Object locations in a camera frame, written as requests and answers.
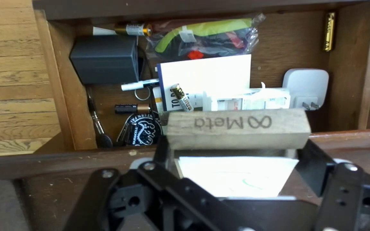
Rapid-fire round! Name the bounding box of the white medicine box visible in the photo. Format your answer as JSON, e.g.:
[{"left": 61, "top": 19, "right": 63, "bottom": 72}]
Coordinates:
[{"left": 203, "top": 88, "right": 291, "bottom": 111}]

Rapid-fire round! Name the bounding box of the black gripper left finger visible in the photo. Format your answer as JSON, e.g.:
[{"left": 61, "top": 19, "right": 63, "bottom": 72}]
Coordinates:
[{"left": 153, "top": 136, "right": 169, "bottom": 167}]

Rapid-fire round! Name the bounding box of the plastic bag with cables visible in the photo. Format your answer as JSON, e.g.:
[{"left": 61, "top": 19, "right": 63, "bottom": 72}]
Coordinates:
[{"left": 144, "top": 13, "right": 266, "bottom": 61}]

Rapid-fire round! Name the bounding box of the white square hub device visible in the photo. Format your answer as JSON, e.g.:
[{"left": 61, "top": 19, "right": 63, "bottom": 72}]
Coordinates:
[{"left": 283, "top": 68, "right": 329, "bottom": 110}]

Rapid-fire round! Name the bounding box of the open wooden drawer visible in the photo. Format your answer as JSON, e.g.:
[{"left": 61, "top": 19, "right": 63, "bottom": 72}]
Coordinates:
[{"left": 33, "top": 0, "right": 370, "bottom": 150}]

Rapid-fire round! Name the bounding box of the wooden block bundle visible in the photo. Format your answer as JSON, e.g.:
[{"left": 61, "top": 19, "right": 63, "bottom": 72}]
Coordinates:
[{"left": 162, "top": 108, "right": 313, "bottom": 199}]

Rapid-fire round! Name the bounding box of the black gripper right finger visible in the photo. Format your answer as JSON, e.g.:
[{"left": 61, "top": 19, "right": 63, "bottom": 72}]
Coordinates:
[{"left": 296, "top": 140, "right": 336, "bottom": 185}]

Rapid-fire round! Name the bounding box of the gold lighter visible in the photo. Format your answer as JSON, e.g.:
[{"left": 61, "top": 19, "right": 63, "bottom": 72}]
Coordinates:
[{"left": 324, "top": 11, "right": 336, "bottom": 51}]

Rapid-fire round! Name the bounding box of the black power adapter box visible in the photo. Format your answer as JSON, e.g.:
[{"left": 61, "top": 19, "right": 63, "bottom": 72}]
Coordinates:
[{"left": 70, "top": 36, "right": 139, "bottom": 85}]

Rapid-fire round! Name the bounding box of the white paper card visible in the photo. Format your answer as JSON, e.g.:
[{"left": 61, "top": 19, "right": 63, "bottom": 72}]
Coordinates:
[{"left": 157, "top": 54, "right": 252, "bottom": 100}]

